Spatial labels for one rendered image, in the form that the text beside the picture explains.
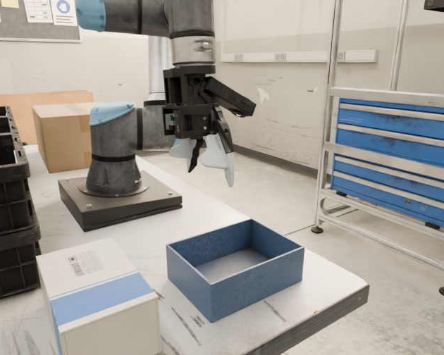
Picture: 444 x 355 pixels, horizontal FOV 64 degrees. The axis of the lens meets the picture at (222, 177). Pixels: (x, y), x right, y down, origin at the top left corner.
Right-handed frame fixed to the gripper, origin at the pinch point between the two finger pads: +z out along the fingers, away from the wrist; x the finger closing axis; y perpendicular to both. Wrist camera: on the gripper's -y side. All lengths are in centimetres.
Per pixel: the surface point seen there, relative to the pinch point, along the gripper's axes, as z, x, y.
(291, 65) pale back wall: -36, -213, -222
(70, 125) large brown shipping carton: -7, -81, 9
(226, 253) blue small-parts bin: 16.5, -1.4, -3.3
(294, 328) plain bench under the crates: 19.8, 20.7, -0.9
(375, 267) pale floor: 83, -53, -132
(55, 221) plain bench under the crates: 13.9, -39.0, 23.2
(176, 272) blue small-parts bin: 14.4, 2.9, 9.9
